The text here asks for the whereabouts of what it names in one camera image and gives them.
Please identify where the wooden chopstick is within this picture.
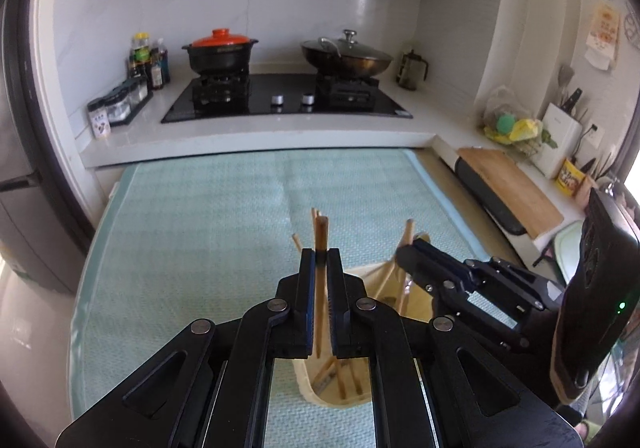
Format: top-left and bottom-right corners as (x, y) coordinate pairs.
(314, 214), (329, 358)
(373, 261), (397, 300)
(292, 233), (304, 253)
(311, 357), (364, 400)
(310, 208), (320, 227)
(396, 219), (416, 315)

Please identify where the cream ribbed utensil holder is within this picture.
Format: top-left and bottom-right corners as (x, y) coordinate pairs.
(293, 260), (433, 409)

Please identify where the black griddle pan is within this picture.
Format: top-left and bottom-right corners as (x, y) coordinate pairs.
(454, 158), (526, 236)

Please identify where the green cutting board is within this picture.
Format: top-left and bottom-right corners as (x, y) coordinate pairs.
(552, 221), (584, 283)

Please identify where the wooden cutting board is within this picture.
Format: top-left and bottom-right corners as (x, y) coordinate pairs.
(458, 147), (564, 239)

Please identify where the yellow printed mug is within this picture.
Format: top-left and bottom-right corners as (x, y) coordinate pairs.
(555, 158), (586, 197)

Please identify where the plastic bag with produce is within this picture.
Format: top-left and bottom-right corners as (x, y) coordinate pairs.
(483, 86), (558, 158)

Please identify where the light blue woven table mat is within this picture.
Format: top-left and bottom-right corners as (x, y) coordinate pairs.
(68, 148), (488, 416)

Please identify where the dark glass french press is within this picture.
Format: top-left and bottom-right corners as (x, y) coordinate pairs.
(396, 49), (430, 91)

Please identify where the white knife block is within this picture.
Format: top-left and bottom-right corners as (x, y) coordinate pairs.
(530, 104), (582, 179)

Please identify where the dark wok with glass lid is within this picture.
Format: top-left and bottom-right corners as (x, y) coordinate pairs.
(300, 29), (393, 79)

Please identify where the black gas cooktop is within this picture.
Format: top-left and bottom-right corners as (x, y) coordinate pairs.
(162, 74), (412, 123)

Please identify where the hanging paper calendar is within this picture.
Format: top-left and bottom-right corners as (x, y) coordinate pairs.
(585, 2), (620, 71)

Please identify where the grey double door refrigerator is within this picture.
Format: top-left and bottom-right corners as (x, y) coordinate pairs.
(1, 0), (91, 294)

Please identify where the black clay pot red lid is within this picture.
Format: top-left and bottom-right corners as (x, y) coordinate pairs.
(182, 28), (258, 77)

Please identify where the spice jar rack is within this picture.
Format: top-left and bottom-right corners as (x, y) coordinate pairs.
(103, 77), (152, 127)

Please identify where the white labelled spice jar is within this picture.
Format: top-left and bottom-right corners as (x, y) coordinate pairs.
(87, 97), (111, 139)

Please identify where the sauce bottles group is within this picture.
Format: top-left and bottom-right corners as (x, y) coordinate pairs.
(128, 32), (170, 91)

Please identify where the wire wall rack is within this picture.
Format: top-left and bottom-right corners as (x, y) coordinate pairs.
(623, 2), (640, 49)

